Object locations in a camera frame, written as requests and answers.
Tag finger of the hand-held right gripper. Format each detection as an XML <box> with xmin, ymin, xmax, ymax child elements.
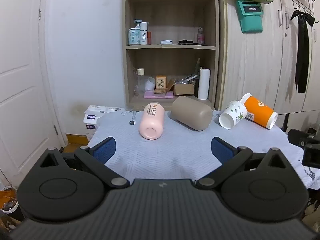
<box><xmin>287</xmin><ymin>129</ymin><xmax>320</xmax><ymax>148</ymax></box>
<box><xmin>302</xmin><ymin>144</ymin><xmax>320</xmax><ymax>167</ymax></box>

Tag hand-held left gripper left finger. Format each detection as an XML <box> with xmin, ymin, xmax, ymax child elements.
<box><xmin>37</xmin><ymin>137</ymin><xmax>130</xmax><ymax>188</ymax></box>

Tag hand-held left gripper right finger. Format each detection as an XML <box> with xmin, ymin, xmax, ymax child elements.
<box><xmin>195</xmin><ymin>137</ymin><xmax>288</xmax><ymax>190</ymax></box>

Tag white plant print cup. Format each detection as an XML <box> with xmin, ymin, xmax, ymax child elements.
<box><xmin>219</xmin><ymin>100</ymin><xmax>248</xmax><ymax>130</ymax></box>

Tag orange paper cup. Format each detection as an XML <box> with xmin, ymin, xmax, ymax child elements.
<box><xmin>240</xmin><ymin>93</ymin><xmax>278</xmax><ymax>130</ymax></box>

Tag beige cup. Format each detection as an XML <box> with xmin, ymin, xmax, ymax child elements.
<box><xmin>171</xmin><ymin>95</ymin><xmax>213</xmax><ymax>131</ymax></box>

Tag white tissue pack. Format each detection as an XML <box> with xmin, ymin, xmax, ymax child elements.
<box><xmin>105</xmin><ymin>106</ymin><xmax>127</xmax><ymax>114</ymax></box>
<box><xmin>83</xmin><ymin>105</ymin><xmax>107</xmax><ymax>140</ymax></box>

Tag light blue quilted cloth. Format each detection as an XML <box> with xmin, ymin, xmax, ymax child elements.
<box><xmin>87</xmin><ymin>109</ymin><xmax>320</xmax><ymax>190</ymax></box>

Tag white paper roll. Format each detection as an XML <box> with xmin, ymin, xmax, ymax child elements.
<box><xmin>198</xmin><ymin>69</ymin><xmax>211</xmax><ymax>100</ymax></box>

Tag flat pink box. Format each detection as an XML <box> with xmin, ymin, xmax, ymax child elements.
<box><xmin>144</xmin><ymin>90</ymin><xmax>174</xmax><ymax>99</ymax></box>

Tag open cardboard box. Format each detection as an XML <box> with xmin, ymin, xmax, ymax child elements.
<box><xmin>167</xmin><ymin>78</ymin><xmax>195</xmax><ymax>96</ymax></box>

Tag clear bottle beige cap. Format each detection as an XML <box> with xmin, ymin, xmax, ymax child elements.
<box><xmin>137</xmin><ymin>68</ymin><xmax>145</xmax><ymax>95</ymax></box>

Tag black ribbon bow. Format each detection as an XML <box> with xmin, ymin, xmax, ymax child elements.
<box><xmin>290</xmin><ymin>10</ymin><xmax>315</xmax><ymax>93</ymax></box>

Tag wooden wardrobe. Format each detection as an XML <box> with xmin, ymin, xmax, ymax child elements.
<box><xmin>217</xmin><ymin>0</ymin><xmax>320</xmax><ymax>115</ymax></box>

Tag floral wooden box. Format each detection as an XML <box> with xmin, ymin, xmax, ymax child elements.
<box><xmin>155</xmin><ymin>75</ymin><xmax>167</xmax><ymax>94</ymax></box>

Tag white door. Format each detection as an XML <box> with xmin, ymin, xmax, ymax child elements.
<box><xmin>0</xmin><ymin>0</ymin><xmax>63</xmax><ymax>188</ymax></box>

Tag wooden shelf unit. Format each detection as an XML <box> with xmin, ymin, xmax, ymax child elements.
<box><xmin>122</xmin><ymin>0</ymin><xmax>220</xmax><ymax>111</ymax></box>

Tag white teal label bottle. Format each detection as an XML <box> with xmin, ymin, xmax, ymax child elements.
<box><xmin>128</xmin><ymin>28</ymin><xmax>141</xmax><ymax>45</ymax></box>

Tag tall white bottle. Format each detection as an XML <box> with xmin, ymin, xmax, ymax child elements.
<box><xmin>140</xmin><ymin>22</ymin><xmax>148</xmax><ymax>45</ymax></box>

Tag teal box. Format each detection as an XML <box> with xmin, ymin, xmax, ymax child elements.
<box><xmin>236</xmin><ymin>0</ymin><xmax>264</xmax><ymax>34</ymax></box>

